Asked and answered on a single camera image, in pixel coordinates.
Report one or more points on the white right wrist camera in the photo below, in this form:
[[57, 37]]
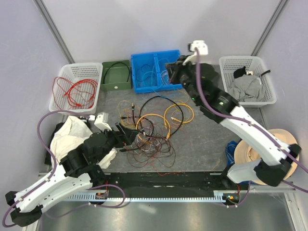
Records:
[[199, 52]]

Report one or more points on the white left perforated basket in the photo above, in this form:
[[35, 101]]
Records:
[[76, 88]]

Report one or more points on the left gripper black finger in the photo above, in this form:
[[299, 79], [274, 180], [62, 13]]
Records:
[[127, 132], [129, 137]]

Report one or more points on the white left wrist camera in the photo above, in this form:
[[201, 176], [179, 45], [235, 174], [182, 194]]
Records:
[[101, 121]]

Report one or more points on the green plastic box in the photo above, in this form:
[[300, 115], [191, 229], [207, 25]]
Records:
[[116, 76]]

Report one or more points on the grey cloth in basket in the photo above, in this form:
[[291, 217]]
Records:
[[247, 88]]

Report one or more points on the blue cloth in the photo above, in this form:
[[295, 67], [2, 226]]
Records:
[[229, 152]]

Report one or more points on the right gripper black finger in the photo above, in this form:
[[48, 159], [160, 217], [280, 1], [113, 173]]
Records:
[[172, 76], [171, 66]]

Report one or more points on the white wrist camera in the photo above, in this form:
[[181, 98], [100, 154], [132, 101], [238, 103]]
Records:
[[199, 52], [101, 121]]

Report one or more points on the black item in basket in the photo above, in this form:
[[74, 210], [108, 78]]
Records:
[[239, 72]]

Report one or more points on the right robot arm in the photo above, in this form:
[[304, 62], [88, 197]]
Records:
[[217, 104]]

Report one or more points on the beige bucket hat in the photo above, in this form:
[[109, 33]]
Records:
[[245, 154]]

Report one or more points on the white slotted cable duct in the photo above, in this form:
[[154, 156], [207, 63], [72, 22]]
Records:
[[94, 197]]

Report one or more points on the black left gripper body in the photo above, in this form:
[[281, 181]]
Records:
[[118, 140]]

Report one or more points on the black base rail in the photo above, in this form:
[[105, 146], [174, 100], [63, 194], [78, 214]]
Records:
[[167, 183]]

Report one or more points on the white cloth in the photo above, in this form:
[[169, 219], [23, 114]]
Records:
[[70, 136]]

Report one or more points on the blue plastic divided bin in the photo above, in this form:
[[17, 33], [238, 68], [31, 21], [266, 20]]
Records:
[[149, 73]]

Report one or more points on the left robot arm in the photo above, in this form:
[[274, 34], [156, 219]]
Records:
[[78, 170]]

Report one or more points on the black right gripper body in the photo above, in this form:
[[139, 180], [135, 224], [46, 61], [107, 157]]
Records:
[[186, 72]]

